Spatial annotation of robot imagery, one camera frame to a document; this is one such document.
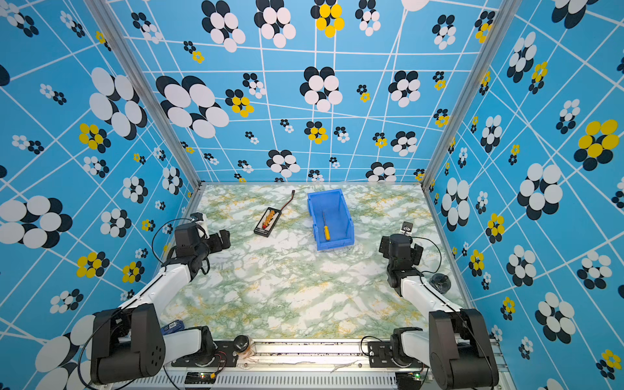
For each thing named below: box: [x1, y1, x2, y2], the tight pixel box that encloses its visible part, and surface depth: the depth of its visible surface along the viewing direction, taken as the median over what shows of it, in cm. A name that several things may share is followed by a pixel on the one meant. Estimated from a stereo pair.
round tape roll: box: [233, 334, 250, 353], surface depth 68 cm
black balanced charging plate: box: [253, 206, 282, 239], surface depth 107 cm
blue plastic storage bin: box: [307, 188, 356, 252], surface depth 105 cm
